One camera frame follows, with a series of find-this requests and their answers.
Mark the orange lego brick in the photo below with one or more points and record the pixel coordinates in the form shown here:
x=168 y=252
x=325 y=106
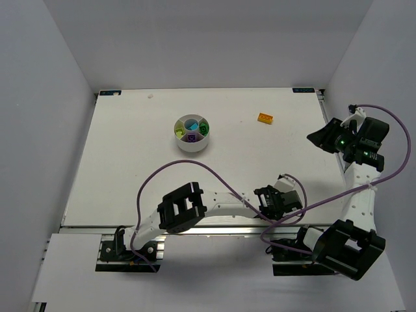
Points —
x=265 y=118

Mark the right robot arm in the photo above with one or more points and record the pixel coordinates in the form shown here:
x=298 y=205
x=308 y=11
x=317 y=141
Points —
x=351 y=245

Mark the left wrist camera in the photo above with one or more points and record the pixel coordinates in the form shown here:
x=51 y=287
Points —
x=285 y=183

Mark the large cyan lego brick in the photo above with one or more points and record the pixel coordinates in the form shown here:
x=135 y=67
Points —
x=191 y=124

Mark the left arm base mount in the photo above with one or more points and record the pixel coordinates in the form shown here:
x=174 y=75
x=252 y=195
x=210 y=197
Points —
x=113 y=255

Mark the lime green lego brick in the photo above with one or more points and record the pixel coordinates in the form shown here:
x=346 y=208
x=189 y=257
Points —
x=180 y=132

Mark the purple lego brick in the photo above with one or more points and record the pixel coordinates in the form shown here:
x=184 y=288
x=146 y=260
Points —
x=192 y=137

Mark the blue corner sticker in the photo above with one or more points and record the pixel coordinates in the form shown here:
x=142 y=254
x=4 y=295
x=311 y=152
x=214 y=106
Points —
x=303 y=90
x=110 y=92

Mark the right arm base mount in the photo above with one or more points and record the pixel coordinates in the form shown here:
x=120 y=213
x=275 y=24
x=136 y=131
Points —
x=289 y=263

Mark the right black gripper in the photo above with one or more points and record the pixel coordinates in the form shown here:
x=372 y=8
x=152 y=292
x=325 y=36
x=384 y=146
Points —
x=329 y=139

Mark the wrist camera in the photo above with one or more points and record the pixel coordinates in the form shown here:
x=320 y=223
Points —
x=285 y=183
x=355 y=118

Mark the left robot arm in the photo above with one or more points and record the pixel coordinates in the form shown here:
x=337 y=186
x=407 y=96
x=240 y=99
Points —
x=182 y=208

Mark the white round divided container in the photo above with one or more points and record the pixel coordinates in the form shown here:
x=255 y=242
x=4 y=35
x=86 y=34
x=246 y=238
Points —
x=196 y=146

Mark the left blue corner sticker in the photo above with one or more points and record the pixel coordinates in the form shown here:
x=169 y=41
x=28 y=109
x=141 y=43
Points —
x=110 y=92

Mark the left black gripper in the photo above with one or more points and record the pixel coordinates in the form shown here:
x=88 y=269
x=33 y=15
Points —
x=268 y=201

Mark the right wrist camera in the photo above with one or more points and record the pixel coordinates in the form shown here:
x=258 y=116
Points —
x=355 y=118

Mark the right blue corner sticker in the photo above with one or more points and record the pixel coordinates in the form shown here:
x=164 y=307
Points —
x=303 y=90

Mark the dark green lego brick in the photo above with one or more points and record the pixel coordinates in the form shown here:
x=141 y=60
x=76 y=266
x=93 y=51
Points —
x=203 y=129

